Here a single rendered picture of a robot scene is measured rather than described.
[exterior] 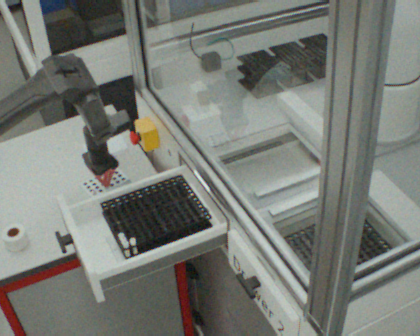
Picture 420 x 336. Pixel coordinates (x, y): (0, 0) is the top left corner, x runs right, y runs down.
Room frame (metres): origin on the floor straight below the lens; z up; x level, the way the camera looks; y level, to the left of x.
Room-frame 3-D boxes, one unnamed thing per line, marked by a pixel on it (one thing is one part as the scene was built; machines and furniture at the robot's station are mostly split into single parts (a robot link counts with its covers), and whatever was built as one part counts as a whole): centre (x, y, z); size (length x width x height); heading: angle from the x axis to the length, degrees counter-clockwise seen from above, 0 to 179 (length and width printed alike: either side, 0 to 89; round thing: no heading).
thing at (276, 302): (0.81, -0.15, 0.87); 0.29 x 0.02 x 0.11; 19
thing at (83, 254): (1.00, 0.26, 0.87); 0.29 x 0.02 x 0.11; 19
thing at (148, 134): (1.41, 0.08, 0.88); 0.07 x 0.05 x 0.07; 19
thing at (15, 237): (1.15, 0.47, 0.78); 0.07 x 0.07 x 0.04
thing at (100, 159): (1.29, 0.21, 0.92); 0.10 x 0.07 x 0.07; 31
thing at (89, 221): (1.07, 0.06, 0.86); 0.40 x 0.26 x 0.06; 109
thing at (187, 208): (1.07, 0.07, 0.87); 0.22 x 0.18 x 0.06; 109
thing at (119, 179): (1.32, 0.21, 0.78); 0.12 x 0.08 x 0.04; 121
